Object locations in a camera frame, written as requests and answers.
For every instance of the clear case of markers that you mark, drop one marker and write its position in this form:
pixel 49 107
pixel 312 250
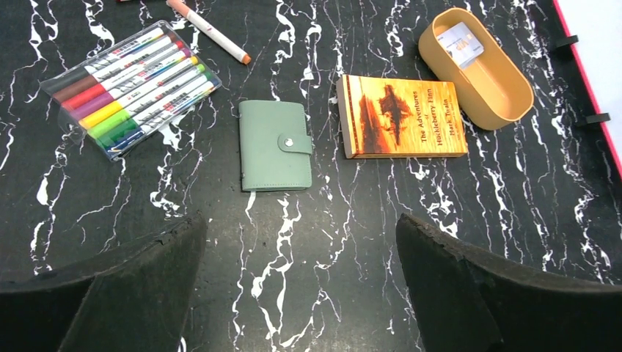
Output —
pixel 129 91

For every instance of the orange Huckleberry Finn book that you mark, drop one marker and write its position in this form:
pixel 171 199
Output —
pixel 399 118

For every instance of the white marker orange cap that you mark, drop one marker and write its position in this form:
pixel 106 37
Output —
pixel 214 34

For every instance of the tan oval tray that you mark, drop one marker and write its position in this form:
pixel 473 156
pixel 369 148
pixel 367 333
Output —
pixel 492 91

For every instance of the white card in tray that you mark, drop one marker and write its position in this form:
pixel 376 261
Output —
pixel 461 45

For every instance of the pink framed whiteboard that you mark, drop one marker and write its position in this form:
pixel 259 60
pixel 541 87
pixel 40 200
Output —
pixel 597 51

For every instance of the mint green card holder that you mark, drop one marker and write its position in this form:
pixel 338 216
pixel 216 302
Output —
pixel 275 146

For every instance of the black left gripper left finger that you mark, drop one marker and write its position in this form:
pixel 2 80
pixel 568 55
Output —
pixel 134 297

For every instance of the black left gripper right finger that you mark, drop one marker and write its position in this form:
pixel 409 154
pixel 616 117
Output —
pixel 466 298

